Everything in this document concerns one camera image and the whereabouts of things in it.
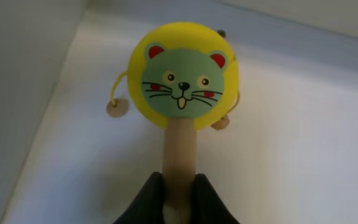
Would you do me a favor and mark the white shelf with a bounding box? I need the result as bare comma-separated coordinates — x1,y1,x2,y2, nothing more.
0,0,358,224

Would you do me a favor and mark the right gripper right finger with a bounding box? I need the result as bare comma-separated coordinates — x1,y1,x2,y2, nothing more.
194,173,241,224

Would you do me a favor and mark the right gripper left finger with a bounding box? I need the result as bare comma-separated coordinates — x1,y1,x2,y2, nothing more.
113,171,167,224

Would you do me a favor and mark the yellow rattle drum toy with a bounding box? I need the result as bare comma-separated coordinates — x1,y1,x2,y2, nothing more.
106,21,241,224

